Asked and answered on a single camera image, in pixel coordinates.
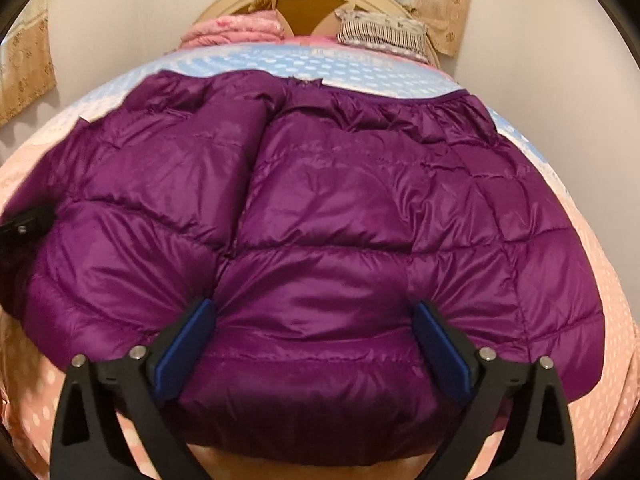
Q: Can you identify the purple hooded down jacket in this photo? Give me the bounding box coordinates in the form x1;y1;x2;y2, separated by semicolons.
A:
1;70;605;466

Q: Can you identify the cream wooden headboard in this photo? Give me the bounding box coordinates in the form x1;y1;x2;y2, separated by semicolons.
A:
186;0;411;39

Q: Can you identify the folded pink blanket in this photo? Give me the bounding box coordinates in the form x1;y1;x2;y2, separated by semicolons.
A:
179;11;286;50

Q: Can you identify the beige curtain on left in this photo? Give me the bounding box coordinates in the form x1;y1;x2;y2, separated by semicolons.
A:
1;0;56;126

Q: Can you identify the pastel polka dot bedspread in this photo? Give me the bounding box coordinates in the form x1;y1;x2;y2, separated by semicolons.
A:
1;38;639;479

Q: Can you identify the plaid patterned pillow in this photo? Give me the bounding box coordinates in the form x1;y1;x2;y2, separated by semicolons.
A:
334;9;431;64

